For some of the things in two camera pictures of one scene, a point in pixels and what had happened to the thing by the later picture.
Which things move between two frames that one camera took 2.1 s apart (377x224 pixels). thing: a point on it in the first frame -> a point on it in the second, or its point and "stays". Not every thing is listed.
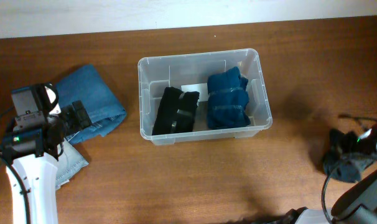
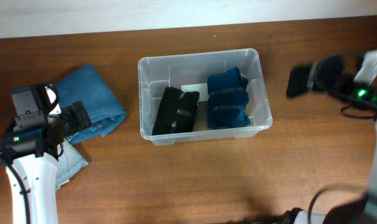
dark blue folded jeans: (104, 107) stays
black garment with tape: (175, 112) stays
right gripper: (360, 140) -> (342, 81)
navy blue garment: (228, 99) stays
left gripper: (86, 120) stays
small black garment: (343, 162) -> (322, 74)
